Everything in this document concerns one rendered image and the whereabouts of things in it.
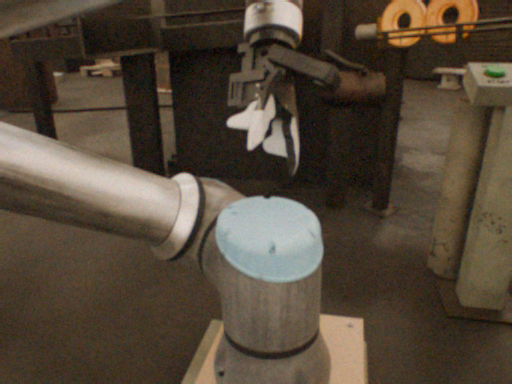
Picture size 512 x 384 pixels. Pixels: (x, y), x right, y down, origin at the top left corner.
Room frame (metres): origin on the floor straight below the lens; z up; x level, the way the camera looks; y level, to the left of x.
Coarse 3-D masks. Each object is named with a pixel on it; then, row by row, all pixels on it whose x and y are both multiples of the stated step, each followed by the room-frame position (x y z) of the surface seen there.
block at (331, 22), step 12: (324, 0) 1.68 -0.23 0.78; (336, 0) 1.67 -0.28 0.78; (324, 12) 1.68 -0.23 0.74; (336, 12) 1.67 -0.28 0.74; (324, 24) 1.68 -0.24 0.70; (336, 24) 1.67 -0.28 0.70; (324, 36) 1.68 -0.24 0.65; (336, 36) 1.67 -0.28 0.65; (324, 48) 1.68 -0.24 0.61; (336, 48) 1.67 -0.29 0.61; (324, 60) 1.68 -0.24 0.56
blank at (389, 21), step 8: (400, 0) 1.50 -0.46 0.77; (408, 0) 1.48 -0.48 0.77; (416, 0) 1.46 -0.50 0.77; (392, 8) 1.52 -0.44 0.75; (400, 8) 1.50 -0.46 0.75; (408, 8) 1.48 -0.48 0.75; (416, 8) 1.46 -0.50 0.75; (424, 8) 1.46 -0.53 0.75; (384, 16) 1.54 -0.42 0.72; (392, 16) 1.51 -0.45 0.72; (416, 16) 1.45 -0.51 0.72; (384, 24) 1.53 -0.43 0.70; (392, 24) 1.51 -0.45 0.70; (416, 24) 1.45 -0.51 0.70; (400, 32) 1.49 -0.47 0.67; (408, 32) 1.47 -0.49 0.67; (416, 32) 1.45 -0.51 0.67; (392, 40) 1.51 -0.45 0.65; (400, 40) 1.49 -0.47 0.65; (408, 40) 1.47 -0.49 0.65; (416, 40) 1.47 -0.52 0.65
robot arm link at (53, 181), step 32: (0, 128) 0.50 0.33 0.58; (0, 160) 0.47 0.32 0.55; (32, 160) 0.49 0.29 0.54; (64, 160) 0.52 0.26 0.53; (96, 160) 0.55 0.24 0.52; (0, 192) 0.46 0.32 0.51; (32, 192) 0.48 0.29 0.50; (64, 192) 0.50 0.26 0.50; (96, 192) 0.52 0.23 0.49; (128, 192) 0.55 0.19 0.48; (160, 192) 0.58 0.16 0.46; (192, 192) 0.60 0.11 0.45; (224, 192) 0.65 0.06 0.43; (96, 224) 0.52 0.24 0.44; (128, 224) 0.54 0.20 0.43; (160, 224) 0.56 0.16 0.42; (192, 224) 0.57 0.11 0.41; (160, 256) 0.58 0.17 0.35; (192, 256) 0.57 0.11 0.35
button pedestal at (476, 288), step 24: (480, 72) 0.93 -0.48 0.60; (480, 96) 0.89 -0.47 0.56; (504, 96) 0.88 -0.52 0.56; (504, 120) 0.88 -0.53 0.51; (504, 144) 0.88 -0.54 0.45; (504, 168) 0.88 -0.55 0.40; (480, 192) 0.92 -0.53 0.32; (504, 192) 0.88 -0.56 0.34; (480, 216) 0.89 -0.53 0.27; (504, 216) 0.88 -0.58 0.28; (480, 240) 0.88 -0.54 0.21; (504, 240) 0.87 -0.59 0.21; (480, 264) 0.88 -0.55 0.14; (504, 264) 0.87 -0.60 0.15; (456, 288) 0.95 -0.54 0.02; (480, 288) 0.88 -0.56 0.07; (504, 288) 0.87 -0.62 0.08; (456, 312) 0.86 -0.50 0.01; (480, 312) 0.86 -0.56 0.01; (504, 312) 0.86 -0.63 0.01
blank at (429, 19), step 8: (432, 0) 1.42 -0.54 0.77; (440, 0) 1.40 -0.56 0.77; (448, 0) 1.38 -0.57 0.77; (456, 0) 1.37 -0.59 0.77; (464, 0) 1.35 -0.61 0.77; (472, 0) 1.34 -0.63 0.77; (432, 8) 1.42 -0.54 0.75; (440, 8) 1.40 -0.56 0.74; (464, 8) 1.35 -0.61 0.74; (472, 8) 1.33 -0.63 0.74; (424, 16) 1.43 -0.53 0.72; (432, 16) 1.41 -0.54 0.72; (440, 16) 1.42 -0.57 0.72; (464, 16) 1.34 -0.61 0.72; (472, 16) 1.33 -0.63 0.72; (424, 24) 1.43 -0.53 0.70; (432, 24) 1.41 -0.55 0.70; (440, 24) 1.40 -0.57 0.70; (432, 32) 1.41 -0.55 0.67; (440, 40) 1.39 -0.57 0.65; (448, 40) 1.37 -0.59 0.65
